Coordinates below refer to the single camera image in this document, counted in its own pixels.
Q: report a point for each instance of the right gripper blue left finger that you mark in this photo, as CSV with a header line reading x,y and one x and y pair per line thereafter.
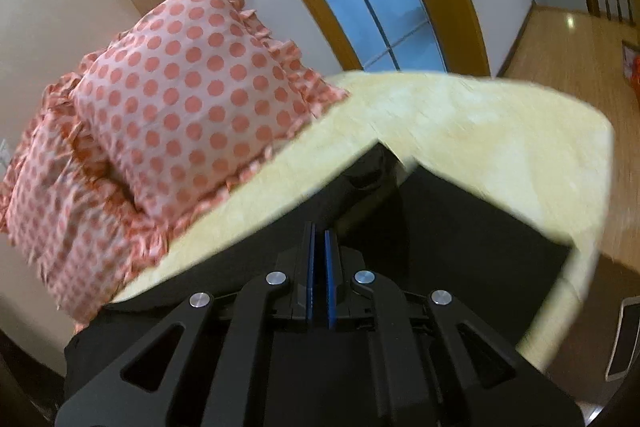
x,y
194,357

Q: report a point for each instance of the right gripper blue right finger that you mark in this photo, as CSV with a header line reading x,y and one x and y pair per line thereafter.
x,y
434,361

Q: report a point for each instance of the black pants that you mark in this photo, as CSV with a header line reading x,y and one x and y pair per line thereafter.
x,y
423,233

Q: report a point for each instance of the white tablet device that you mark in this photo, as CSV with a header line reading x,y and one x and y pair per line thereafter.
x,y
626,340

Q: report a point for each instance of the left polka dot pillow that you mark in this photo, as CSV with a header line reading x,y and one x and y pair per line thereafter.
x,y
62,208

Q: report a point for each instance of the polka dot pillow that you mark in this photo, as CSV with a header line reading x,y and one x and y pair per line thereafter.
x,y
192,97
62,208

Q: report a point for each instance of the yellow patterned bed sheet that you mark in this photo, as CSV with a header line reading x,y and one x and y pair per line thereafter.
x,y
541,154

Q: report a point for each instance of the right polka dot pillow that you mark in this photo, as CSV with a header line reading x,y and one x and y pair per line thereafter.
x,y
192,97

